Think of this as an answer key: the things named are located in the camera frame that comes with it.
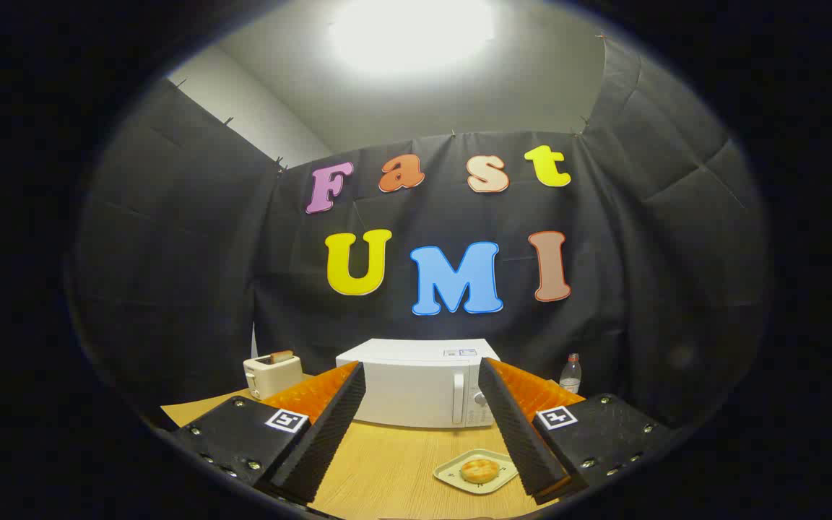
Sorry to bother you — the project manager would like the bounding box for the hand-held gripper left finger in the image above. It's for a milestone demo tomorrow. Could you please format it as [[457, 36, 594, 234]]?
[[170, 361, 367, 505]]

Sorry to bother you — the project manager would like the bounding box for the white toaster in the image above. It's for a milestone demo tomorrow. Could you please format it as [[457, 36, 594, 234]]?
[[243, 352, 304, 401]]

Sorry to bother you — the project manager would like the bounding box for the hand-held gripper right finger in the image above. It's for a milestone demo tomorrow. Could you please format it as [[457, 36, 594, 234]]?
[[477, 357, 677, 506]]

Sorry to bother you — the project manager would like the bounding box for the golden bread bun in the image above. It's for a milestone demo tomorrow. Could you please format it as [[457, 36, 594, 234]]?
[[460, 458, 501, 485]]

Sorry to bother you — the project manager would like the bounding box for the black backdrop cloth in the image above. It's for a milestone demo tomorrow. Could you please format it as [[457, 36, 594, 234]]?
[[66, 36, 774, 434]]

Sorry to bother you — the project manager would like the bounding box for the ceiling light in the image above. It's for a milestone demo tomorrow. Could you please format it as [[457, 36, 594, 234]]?
[[329, 0, 496, 73]]

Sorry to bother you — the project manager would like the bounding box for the clear bottle red label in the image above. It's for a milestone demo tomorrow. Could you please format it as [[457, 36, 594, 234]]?
[[559, 353, 583, 395]]

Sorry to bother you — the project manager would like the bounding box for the pale square plate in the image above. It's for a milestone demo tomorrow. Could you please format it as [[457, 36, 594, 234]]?
[[433, 448, 519, 495]]

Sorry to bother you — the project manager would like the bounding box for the white microwave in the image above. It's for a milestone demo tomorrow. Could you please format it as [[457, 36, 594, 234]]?
[[335, 338, 501, 429]]

